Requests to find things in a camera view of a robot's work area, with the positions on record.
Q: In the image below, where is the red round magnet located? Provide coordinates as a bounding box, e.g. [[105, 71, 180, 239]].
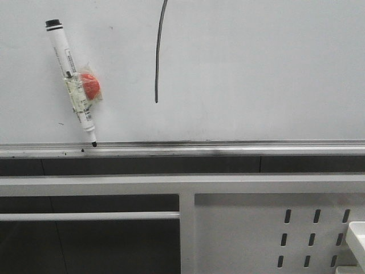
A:
[[79, 62, 103, 104]]

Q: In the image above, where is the white metal pegboard frame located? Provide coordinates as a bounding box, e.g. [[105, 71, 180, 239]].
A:
[[1, 174, 364, 273]]

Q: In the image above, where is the white whiteboard marker pen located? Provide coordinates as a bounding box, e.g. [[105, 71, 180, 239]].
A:
[[45, 19, 97, 147]]

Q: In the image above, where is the large whiteboard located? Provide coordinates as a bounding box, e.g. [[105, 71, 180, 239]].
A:
[[1, 1, 364, 144]]

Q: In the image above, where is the white plastic bin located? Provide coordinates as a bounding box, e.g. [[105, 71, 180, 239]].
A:
[[344, 221, 364, 273]]

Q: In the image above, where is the aluminium whiteboard tray rail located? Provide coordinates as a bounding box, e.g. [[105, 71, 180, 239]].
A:
[[1, 140, 364, 159]]

